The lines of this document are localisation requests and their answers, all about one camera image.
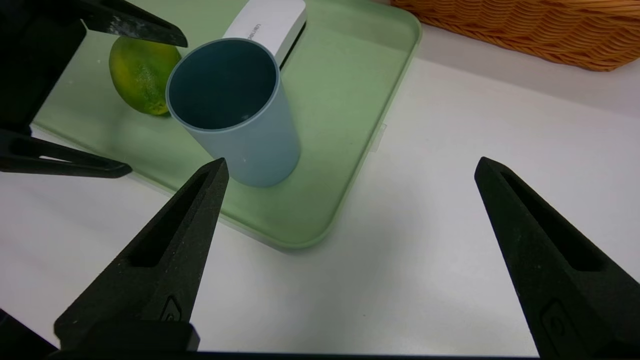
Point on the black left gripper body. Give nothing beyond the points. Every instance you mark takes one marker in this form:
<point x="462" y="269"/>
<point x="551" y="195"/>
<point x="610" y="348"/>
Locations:
<point x="30" y="60"/>

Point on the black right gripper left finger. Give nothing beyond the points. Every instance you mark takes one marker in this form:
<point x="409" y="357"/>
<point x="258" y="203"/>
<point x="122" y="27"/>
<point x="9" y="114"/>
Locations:
<point x="160" y="260"/>

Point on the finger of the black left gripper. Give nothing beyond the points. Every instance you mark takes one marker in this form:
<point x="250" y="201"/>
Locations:
<point x="135" y="25"/>
<point x="60" y="159"/>

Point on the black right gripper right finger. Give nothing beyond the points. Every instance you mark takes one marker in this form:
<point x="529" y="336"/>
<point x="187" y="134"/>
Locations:
<point x="560" y="270"/>

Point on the green lime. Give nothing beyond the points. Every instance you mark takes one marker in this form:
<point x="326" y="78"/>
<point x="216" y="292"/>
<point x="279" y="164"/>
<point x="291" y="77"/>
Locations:
<point x="137" y="75"/>

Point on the white whiteboard eraser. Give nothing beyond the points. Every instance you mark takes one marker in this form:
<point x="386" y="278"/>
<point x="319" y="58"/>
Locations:
<point x="275" y="22"/>

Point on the blue-grey plastic cup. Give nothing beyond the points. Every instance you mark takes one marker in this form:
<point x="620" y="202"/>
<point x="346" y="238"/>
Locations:
<point x="255" y="150"/>

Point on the orange wicker basket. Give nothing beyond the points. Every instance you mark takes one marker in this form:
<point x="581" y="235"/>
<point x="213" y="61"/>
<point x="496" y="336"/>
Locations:
<point x="525" y="30"/>

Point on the light green plastic tray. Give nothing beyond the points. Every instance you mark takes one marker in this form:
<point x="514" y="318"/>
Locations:
<point x="345" y="100"/>

